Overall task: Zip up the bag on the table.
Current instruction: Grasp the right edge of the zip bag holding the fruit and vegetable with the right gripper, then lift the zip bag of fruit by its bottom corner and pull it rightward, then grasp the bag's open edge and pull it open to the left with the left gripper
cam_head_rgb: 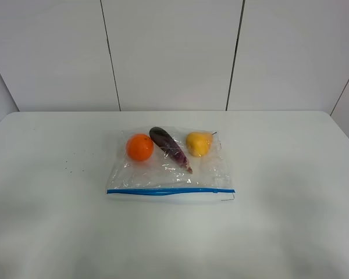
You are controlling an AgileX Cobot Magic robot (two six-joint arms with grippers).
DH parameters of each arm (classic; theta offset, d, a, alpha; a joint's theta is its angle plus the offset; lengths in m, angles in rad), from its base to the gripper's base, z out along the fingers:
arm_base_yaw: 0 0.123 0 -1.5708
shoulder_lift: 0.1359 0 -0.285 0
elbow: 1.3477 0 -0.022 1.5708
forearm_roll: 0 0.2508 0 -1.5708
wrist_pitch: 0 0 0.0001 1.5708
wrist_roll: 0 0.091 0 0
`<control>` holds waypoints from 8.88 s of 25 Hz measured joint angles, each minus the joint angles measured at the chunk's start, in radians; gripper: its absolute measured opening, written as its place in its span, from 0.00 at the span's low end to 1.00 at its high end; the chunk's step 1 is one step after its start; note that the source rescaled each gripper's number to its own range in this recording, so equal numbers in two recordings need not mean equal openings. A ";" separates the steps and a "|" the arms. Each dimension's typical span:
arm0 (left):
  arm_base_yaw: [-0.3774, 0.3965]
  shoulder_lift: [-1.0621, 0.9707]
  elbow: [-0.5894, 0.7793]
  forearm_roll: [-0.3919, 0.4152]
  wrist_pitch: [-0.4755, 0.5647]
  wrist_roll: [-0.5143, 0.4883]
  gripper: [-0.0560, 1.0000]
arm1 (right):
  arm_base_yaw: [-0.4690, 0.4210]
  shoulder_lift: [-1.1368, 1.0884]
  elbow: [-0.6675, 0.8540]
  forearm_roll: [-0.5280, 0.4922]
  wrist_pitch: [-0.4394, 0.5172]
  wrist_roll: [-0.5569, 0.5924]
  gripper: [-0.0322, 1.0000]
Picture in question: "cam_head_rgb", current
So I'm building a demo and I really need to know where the clear zip bag blue zipper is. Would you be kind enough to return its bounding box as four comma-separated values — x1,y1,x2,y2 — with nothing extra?
105,126,236,201

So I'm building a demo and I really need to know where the purple eggplant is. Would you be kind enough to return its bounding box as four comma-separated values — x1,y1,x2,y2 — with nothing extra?
149,127,193,174

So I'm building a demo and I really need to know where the yellow pear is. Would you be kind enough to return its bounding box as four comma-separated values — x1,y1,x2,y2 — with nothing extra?
186,131,217,158

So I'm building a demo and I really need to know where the orange fruit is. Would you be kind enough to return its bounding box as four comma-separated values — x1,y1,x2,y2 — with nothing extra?
126,134,154,162

